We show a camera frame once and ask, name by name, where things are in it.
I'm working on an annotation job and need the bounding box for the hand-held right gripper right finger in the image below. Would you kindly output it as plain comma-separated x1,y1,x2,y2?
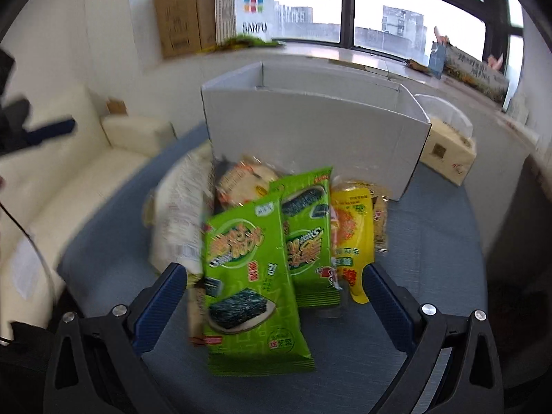
362,263,506,414

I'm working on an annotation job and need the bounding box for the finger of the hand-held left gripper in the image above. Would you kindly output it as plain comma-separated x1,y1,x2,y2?
23,115,77,148

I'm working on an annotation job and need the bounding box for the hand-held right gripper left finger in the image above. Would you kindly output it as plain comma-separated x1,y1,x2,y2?
43,262,188,414

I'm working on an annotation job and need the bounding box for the large green seaweed snack packet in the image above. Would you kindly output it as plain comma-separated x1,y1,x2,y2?
203,192,316,377

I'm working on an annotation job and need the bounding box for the white cardboard box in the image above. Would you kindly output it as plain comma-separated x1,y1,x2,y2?
200,61,432,203

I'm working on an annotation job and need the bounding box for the red-edged brown snack packet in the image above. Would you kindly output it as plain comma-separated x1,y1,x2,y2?
187,274,226,346

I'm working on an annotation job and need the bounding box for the cream sofa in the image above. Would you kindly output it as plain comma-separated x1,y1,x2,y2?
0,83,178,338

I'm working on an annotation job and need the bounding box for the yellow snack packet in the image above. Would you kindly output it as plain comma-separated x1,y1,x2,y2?
330,181,377,305

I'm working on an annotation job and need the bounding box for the brown clear snack packet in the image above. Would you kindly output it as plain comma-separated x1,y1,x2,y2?
371,185,391,254

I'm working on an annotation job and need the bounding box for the white printed snack packet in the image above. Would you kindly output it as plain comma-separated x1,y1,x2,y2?
148,144,216,276

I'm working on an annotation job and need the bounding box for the small green seaweed snack packet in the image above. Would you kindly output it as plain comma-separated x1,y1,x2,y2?
269,166,344,310

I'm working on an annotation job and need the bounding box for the orange and white snack packet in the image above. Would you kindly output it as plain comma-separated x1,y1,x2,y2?
214,156,282,215

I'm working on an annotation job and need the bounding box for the beige tissue box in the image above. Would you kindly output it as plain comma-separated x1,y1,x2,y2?
418,118,478,187

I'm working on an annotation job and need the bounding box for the wide brown cardboard carton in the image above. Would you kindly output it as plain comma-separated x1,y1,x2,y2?
154,0,201,60

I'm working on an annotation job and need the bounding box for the narrow brown cardboard carton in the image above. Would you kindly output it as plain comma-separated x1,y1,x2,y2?
194,0,219,51

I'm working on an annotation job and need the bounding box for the clear plastic container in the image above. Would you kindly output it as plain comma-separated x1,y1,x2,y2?
414,93,474,139

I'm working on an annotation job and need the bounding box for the stack of white flat boxes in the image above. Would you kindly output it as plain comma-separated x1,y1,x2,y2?
214,0,238,46

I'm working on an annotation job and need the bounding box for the green packet on windowsill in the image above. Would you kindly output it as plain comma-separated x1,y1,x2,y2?
216,34,286,51

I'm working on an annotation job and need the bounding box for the white bag with coloured squares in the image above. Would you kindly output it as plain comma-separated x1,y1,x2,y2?
232,0,277,42

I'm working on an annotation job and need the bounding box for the long printed landscape box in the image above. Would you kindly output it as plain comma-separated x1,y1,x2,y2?
429,40,510,105

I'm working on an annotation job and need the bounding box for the black cable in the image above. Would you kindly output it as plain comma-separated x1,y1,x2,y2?
0,200,68,346

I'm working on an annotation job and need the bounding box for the black window frame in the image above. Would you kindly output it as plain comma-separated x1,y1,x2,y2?
177,0,525,55

